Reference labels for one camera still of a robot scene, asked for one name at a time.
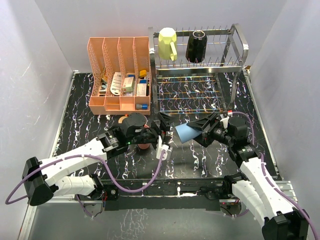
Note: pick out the aluminium frame rail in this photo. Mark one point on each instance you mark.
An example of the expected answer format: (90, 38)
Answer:
(276, 212)

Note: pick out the light blue cup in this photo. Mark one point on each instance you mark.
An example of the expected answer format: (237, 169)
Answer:
(186, 133)

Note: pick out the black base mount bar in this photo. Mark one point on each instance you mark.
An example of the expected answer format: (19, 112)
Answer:
(210, 194)

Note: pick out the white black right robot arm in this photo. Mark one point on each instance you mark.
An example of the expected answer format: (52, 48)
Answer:
(279, 216)

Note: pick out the stainless steel dish rack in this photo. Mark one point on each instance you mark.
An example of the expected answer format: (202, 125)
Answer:
(182, 87)

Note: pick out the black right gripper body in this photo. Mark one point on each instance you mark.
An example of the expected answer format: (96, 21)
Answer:
(221, 134)

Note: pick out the yellow faceted mug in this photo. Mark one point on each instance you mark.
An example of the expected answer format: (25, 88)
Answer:
(167, 44)

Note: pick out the pink plastic cup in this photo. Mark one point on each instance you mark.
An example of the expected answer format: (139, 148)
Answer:
(144, 146)

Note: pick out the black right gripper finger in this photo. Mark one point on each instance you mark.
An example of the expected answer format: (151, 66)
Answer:
(202, 123)
(205, 140)

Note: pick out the blue grey cylinder battery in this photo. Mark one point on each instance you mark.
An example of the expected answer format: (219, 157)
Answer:
(141, 106)

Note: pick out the white red printed box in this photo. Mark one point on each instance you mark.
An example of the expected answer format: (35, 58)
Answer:
(141, 90)

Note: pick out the yellow black small object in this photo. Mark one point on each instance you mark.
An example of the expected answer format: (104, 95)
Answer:
(142, 73)

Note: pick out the white barcode label card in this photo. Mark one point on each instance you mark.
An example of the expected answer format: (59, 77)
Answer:
(116, 84)

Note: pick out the small orange mug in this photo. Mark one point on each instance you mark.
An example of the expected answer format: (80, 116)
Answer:
(122, 118)

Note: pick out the orange plastic file organizer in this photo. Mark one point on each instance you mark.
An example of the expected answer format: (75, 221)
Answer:
(122, 75)

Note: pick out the white green small box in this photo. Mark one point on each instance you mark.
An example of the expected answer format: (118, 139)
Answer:
(128, 84)

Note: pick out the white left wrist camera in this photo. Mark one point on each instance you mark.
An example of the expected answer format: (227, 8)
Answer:
(163, 150)

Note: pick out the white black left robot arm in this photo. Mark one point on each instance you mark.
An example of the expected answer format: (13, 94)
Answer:
(47, 178)

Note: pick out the black glossy cup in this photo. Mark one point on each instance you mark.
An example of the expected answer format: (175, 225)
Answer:
(196, 47)

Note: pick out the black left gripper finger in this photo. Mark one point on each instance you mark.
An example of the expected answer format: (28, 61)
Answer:
(166, 141)
(165, 121)

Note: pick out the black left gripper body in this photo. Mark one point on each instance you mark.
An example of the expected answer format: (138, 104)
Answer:
(148, 136)

